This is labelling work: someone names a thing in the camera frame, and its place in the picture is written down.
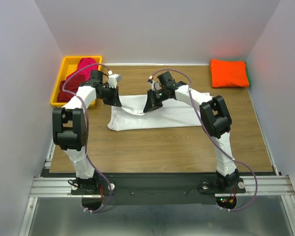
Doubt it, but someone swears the white t shirt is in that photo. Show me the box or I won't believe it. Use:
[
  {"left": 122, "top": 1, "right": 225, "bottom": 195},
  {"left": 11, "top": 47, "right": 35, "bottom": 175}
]
[{"left": 107, "top": 95, "right": 201, "bottom": 131}]

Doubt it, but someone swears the folded orange t shirt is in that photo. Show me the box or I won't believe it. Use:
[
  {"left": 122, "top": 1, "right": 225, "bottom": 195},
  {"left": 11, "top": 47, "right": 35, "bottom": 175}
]
[{"left": 209, "top": 59, "right": 250, "bottom": 88}]

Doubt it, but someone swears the dark red t shirt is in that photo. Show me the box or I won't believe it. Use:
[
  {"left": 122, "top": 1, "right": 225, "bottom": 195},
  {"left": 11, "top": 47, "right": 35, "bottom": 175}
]
[{"left": 57, "top": 75, "right": 89, "bottom": 103}]

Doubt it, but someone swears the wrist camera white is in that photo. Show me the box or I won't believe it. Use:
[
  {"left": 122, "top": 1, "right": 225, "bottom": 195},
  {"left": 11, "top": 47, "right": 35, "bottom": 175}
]
[
  {"left": 147, "top": 76, "right": 162, "bottom": 91},
  {"left": 107, "top": 70, "right": 122, "bottom": 89}
]

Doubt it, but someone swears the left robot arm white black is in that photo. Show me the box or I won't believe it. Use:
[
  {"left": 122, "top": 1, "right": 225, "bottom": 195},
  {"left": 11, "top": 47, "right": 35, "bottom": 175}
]
[{"left": 52, "top": 70, "right": 121, "bottom": 194}]

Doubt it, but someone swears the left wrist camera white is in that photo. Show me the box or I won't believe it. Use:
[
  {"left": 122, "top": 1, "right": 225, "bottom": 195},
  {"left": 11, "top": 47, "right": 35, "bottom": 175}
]
[{"left": 107, "top": 70, "right": 122, "bottom": 89}]

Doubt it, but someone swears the folded green t shirt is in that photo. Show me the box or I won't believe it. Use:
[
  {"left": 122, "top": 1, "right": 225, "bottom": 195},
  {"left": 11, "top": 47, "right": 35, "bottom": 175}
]
[{"left": 244, "top": 61, "right": 252, "bottom": 87}]

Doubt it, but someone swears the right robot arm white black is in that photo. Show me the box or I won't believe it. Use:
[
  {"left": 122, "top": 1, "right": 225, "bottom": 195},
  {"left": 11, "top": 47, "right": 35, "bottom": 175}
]
[{"left": 143, "top": 70, "right": 239, "bottom": 192}]

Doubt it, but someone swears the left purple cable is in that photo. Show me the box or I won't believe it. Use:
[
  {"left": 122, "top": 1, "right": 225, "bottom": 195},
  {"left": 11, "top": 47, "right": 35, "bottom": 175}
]
[{"left": 61, "top": 63, "right": 116, "bottom": 214}]

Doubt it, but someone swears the yellow plastic bin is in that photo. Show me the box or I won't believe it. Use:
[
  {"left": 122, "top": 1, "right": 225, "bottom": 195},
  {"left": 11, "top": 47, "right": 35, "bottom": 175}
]
[{"left": 50, "top": 55, "right": 102, "bottom": 107}]

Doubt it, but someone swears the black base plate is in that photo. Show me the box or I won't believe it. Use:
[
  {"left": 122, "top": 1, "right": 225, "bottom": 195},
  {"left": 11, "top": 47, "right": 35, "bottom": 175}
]
[{"left": 68, "top": 174, "right": 246, "bottom": 207}]

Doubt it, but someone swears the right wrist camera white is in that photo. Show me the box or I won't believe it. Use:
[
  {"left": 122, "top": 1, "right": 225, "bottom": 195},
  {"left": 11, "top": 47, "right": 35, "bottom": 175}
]
[{"left": 147, "top": 76, "right": 162, "bottom": 91}]

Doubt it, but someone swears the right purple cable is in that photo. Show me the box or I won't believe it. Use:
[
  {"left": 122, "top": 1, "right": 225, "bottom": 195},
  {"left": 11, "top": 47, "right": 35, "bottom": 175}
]
[{"left": 147, "top": 69, "right": 258, "bottom": 212}]

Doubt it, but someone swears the purple cable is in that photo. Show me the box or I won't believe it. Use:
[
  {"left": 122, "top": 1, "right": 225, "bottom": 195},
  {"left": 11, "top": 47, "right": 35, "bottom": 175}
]
[
  {"left": 147, "top": 69, "right": 258, "bottom": 212},
  {"left": 61, "top": 63, "right": 116, "bottom": 214}
]

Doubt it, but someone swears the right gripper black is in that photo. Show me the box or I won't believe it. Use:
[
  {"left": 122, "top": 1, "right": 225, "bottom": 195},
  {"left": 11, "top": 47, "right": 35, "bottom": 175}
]
[{"left": 143, "top": 88, "right": 168, "bottom": 113}]

